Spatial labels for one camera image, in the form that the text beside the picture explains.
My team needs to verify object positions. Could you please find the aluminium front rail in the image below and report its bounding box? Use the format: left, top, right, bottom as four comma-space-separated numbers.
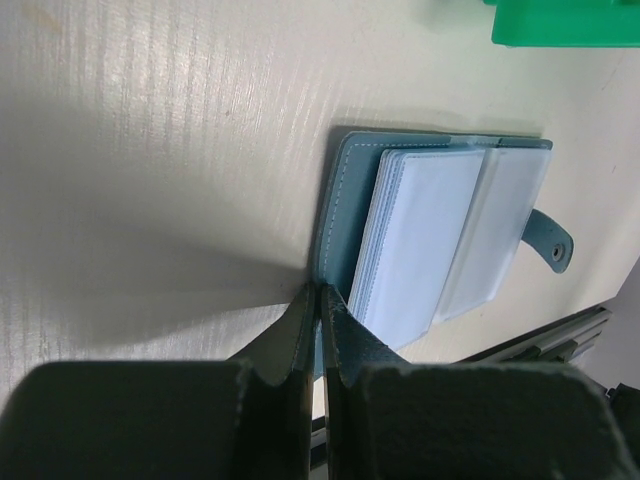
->
459, 299, 640, 396

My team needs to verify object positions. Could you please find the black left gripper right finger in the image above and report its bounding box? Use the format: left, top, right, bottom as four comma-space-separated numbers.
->
319, 285, 635, 479

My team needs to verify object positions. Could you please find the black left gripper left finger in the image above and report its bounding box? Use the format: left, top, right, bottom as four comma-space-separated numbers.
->
1, 285, 316, 479

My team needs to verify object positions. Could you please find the blue leather card holder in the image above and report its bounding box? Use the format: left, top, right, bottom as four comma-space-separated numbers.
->
313, 130, 574, 350

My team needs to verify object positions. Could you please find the green plastic bin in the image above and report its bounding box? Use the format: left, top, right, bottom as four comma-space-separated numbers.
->
486, 0, 639, 48

